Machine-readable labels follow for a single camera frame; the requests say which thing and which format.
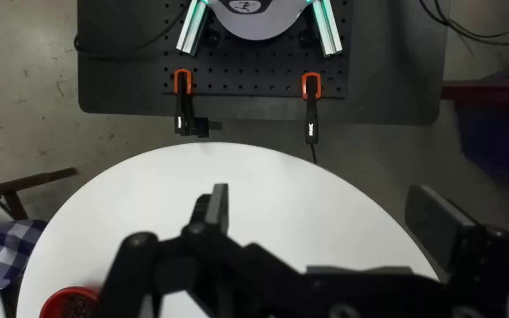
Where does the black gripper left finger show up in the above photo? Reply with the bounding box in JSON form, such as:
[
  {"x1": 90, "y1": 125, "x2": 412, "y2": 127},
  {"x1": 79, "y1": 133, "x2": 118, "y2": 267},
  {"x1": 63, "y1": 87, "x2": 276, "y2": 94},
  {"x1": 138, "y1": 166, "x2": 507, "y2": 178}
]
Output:
[{"x1": 97, "y1": 182, "x2": 304, "y2": 318}]

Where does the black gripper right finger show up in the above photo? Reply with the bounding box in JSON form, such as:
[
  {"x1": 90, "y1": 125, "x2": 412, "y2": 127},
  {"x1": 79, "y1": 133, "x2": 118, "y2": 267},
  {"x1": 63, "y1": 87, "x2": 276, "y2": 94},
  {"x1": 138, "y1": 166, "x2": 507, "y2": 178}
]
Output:
[{"x1": 405, "y1": 184, "x2": 509, "y2": 318}]

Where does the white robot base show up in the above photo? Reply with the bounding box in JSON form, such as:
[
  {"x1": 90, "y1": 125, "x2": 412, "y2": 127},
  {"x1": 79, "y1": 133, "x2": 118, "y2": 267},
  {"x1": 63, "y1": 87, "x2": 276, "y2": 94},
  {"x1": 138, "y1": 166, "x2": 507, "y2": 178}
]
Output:
[{"x1": 207, "y1": 0, "x2": 311, "y2": 42}]

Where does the blue storage bin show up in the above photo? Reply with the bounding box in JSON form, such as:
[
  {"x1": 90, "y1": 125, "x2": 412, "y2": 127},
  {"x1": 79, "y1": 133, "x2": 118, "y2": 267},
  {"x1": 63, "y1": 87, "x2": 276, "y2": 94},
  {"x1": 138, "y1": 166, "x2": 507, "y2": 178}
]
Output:
[{"x1": 456, "y1": 53, "x2": 509, "y2": 191}]

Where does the orange and black clamp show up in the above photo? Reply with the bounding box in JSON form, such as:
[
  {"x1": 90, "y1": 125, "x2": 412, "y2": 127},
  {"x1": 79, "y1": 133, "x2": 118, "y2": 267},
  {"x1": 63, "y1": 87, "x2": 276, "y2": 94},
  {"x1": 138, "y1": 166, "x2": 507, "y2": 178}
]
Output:
[
  {"x1": 299, "y1": 71, "x2": 325, "y2": 147},
  {"x1": 169, "y1": 67, "x2": 210, "y2": 140}
]

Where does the dark red shelf board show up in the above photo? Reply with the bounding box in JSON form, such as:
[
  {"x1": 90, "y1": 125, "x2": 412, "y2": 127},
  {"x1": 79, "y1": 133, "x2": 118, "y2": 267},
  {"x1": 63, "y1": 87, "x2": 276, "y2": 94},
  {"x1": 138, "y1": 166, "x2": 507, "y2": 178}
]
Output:
[{"x1": 440, "y1": 78, "x2": 509, "y2": 110}]

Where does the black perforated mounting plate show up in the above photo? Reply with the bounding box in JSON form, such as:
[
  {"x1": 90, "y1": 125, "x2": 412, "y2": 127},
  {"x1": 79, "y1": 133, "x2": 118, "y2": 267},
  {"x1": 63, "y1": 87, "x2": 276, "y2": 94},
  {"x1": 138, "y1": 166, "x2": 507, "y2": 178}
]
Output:
[{"x1": 161, "y1": 0, "x2": 352, "y2": 101}]

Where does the black robot cart top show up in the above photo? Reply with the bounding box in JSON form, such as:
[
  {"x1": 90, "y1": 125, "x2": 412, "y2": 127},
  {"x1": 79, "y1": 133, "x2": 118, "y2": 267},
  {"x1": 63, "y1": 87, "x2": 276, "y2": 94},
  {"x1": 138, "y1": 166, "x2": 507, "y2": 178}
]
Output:
[{"x1": 76, "y1": 0, "x2": 452, "y2": 127}]

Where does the red bowl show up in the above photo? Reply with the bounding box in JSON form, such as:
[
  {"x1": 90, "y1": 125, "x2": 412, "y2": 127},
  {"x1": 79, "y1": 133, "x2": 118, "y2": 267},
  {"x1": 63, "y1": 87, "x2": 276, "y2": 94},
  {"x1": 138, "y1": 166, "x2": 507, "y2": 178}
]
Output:
[{"x1": 37, "y1": 284, "x2": 102, "y2": 318}]

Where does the blue white checkered cloth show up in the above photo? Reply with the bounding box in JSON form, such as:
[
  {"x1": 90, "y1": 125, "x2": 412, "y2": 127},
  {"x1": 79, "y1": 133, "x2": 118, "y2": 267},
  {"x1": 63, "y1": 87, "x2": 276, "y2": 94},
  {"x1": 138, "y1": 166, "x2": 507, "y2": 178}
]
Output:
[{"x1": 0, "y1": 217, "x2": 49, "y2": 295}]

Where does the aluminium profile rail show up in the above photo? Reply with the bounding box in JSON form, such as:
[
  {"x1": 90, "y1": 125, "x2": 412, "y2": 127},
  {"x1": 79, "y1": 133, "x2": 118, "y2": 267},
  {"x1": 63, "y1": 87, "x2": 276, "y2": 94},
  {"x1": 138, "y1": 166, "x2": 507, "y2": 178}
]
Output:
[
  {"x1": 306, "y1": 0, "x2": 344, "y2": 58},
  {"x1": 175, "y1": 0, "x2": 212, "y2": 57}
]

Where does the thin black cable on cart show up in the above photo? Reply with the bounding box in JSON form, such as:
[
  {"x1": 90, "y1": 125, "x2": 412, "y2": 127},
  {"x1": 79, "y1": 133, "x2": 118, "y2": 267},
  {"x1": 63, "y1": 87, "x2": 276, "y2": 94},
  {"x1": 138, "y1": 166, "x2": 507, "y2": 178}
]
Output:
[{"x1": 72, "y1": 7, "x2": 192, "y2": 62}]

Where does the black cable bundle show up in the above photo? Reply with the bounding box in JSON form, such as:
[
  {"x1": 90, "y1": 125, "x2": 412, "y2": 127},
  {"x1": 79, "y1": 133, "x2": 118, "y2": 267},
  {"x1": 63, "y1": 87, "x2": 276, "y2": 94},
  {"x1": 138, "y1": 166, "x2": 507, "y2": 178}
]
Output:
[{"x1": 419, "y1": 0, "x2": 509, "y2": 48}]

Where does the dark frame chair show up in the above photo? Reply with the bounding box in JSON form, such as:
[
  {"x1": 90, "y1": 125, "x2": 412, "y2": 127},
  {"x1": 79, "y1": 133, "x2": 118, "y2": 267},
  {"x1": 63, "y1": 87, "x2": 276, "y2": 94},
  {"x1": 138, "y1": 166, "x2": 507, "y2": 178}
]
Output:
[{"x1": 0, "y1": 166, "x2": 79, "y2": 224}]

